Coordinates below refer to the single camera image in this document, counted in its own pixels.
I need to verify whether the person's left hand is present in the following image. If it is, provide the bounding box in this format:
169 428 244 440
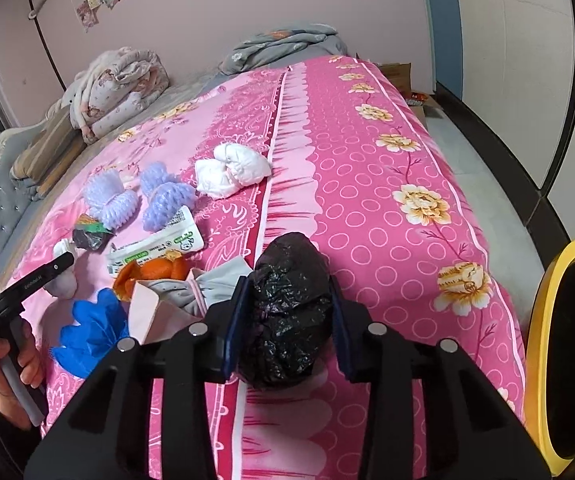
0 319 48 430

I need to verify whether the black plastic bag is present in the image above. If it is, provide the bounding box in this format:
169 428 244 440
237 232 334 389

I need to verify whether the white wet wipes packet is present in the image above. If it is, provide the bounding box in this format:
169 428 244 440
106 204 206 277

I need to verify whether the cardboard box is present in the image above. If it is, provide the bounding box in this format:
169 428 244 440
377 62 429 121

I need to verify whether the brown striped pillow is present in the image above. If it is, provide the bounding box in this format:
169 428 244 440
10 107 89 197

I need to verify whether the small white crumpled tissue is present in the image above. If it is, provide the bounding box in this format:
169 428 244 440
50 238 79 299

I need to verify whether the folded white floral quilt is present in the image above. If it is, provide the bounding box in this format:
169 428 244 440
61 46 171 146

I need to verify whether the grey floral quilt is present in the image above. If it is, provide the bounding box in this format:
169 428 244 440
218 22 349 76

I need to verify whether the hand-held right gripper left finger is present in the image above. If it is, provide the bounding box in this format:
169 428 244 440
24 276 254 480

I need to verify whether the dark crumpled wrapper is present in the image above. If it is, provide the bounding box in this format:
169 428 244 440
72 213 116 252

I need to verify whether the purple foam fruit net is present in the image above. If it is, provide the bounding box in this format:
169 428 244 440
138 161 199 234
84 169 141 234

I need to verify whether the yellow trash bin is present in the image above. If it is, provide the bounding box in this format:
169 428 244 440
523 236 575 477

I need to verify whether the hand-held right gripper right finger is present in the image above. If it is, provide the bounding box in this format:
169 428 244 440
327 284 551 480

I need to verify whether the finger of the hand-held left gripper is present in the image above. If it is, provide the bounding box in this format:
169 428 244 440
41 251 76 283

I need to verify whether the pink and grey cloth pouch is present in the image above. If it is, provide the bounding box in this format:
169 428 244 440
130 255 254 345

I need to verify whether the pink floral blanket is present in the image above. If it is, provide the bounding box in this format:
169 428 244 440
4 55 526 480

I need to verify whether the grey bed sheet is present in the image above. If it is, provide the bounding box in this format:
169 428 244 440
27 71 230 211

